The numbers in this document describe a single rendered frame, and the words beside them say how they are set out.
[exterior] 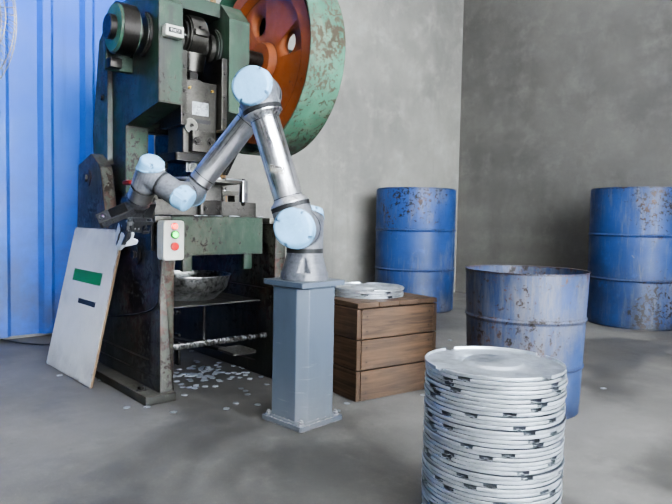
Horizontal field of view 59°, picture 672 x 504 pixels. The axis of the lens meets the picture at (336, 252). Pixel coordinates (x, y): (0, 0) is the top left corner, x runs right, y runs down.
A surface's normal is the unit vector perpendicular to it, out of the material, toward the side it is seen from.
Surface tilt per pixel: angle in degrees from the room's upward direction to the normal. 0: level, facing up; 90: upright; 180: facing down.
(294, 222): 97
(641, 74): 90
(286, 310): 90
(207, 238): 90
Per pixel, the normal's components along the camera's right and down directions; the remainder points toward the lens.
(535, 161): -0.75, 0.02
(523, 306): -0.30, 0.08
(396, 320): 0.57, 0.05
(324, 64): 0.65, 0.23
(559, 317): 0.28, 0.09
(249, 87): -0.15, -0.08
